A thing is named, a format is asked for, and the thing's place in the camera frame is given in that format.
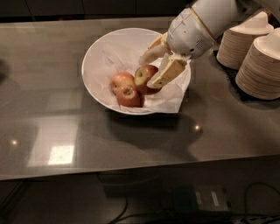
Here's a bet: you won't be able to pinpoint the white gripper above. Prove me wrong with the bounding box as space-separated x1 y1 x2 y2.
138 8 215 89

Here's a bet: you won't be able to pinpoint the red apple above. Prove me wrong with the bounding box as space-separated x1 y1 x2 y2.
110 72 135 95
134 65 160 95
116 86 144 108

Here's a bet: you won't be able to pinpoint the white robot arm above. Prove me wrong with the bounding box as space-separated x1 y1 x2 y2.
139 0 280 88

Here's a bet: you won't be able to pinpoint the white bowl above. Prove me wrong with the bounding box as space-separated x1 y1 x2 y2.
80 27 192 116

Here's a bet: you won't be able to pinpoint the white paper liner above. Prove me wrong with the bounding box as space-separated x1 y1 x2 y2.
84 40 192 115

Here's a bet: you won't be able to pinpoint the rear stack paper plates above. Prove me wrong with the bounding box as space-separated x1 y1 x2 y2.
217 11 274 70

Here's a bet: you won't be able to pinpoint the stack paper plates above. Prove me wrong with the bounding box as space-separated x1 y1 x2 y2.
217 11 274 70
235 28 280 100

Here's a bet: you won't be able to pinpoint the front stack paper plates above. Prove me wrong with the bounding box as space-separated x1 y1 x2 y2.
235 28 280 100

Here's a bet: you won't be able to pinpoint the dark box under table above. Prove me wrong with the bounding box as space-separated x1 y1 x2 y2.
172 185 232 214

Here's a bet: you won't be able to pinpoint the black cable right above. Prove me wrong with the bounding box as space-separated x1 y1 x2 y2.
204 182 280 224

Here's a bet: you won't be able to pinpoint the black cable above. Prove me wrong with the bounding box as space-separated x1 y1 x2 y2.
95 171 130 224
204 182 280 224

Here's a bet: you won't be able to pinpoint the black cable left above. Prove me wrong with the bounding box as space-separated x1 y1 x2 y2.
95 171 130 224

